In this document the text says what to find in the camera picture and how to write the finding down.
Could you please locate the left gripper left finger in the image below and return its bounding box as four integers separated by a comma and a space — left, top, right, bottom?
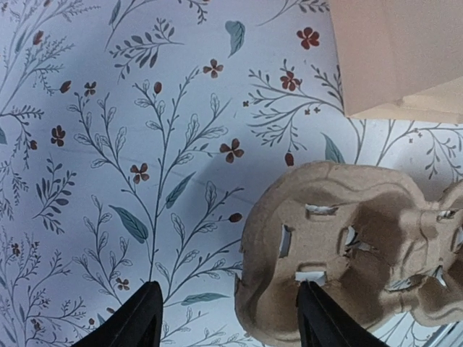
73, 281, 163, 347

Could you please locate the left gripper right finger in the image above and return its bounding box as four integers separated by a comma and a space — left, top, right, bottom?
297, 281, 387, 347

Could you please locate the brown cardboard cup carrier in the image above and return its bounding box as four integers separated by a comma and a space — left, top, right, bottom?
234, 161, 462, 346

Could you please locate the brown paper bag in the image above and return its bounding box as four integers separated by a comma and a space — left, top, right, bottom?
328, 0, 462, 124

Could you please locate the floral table mat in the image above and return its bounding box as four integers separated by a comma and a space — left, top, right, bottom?
1, 1, 462, 346

